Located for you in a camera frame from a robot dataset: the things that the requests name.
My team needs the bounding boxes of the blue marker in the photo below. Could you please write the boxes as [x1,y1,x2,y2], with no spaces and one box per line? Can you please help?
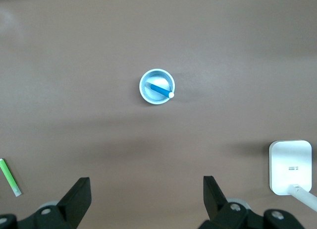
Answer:
[146,81,175,99]

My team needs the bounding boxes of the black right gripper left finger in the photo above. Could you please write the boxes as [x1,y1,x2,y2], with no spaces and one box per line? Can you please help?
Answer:
[17,176,92,229]

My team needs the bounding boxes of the light blue cup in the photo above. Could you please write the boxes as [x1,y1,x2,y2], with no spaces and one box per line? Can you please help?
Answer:
[138,68,176,106]

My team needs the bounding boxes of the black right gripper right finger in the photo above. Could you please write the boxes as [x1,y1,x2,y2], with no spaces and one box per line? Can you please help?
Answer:
[198,175,265,229]

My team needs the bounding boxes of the green marker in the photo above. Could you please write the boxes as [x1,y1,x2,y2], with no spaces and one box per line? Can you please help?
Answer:
[0,158,22,197]

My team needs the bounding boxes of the white lamp stand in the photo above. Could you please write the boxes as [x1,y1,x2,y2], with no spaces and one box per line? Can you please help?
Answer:
[268,139,317,212]

